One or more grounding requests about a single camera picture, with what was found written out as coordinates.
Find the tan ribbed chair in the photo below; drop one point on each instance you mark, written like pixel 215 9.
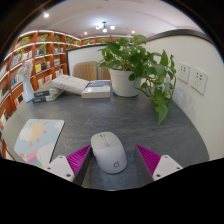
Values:
pixel 105 74
pixel 85 71

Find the orange wooden shelf unit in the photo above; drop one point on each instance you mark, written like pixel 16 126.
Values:
pixel 40 53

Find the ceiling lamp with round bulbs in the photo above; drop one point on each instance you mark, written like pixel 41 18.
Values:
pixel 104 27

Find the green plant in white pot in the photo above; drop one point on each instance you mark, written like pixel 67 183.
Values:
pixel 124 76

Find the sun and cloud mouse pad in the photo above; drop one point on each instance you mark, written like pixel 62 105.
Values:
pixel 36 140

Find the thick white book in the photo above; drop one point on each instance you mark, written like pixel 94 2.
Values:
pixel 70 83

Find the blue and white book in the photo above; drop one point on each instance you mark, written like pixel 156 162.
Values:
pixel 96 89

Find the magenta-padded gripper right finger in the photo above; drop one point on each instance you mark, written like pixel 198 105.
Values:
pixel 166 166

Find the white wall socket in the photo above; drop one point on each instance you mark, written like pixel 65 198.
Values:
pixel 183 72
pixel 199 81

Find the white computer mouse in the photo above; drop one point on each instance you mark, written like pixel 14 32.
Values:
pixel 109 153

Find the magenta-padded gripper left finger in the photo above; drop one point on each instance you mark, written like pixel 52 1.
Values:
pixel 59 166

